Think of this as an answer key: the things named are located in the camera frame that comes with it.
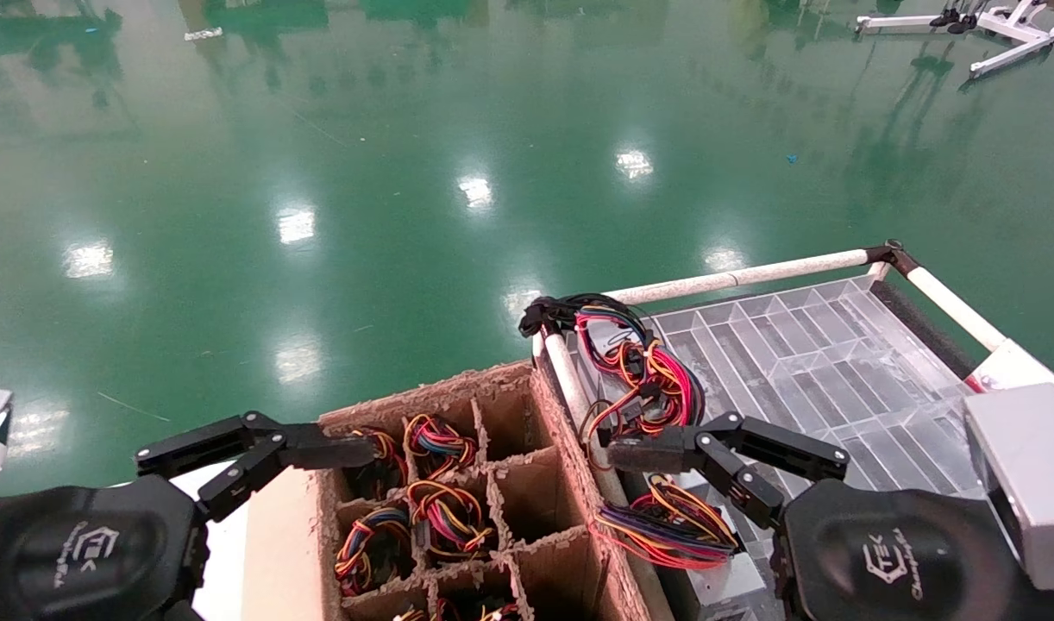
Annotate brown cardboard divider box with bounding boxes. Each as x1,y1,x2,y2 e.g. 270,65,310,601
316,358,654,621

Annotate black foam strip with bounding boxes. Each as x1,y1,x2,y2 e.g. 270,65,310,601
870,279,982,381

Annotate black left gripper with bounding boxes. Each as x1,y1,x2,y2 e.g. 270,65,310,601
0,412,378,621

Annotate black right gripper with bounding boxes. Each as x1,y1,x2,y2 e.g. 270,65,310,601
607,411,1054,621

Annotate clear plastic compartment tray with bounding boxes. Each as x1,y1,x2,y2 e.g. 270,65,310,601
570,274,1054,621

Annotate white metal stand base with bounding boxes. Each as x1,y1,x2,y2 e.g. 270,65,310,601
854,0,1054,80

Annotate short white rack pipe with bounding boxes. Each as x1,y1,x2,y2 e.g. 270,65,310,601
905,265,1008,352

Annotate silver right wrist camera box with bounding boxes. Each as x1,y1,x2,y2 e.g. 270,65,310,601
962,382,1054,593

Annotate black pipe corner joint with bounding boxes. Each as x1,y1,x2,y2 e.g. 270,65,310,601
518,298,566,339
866,239,921,278

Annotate long white rack pipe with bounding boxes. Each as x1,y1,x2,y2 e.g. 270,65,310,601
607,248,878,305

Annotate power supply with red-black cables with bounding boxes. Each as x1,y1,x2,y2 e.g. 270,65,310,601
527,293,709,471

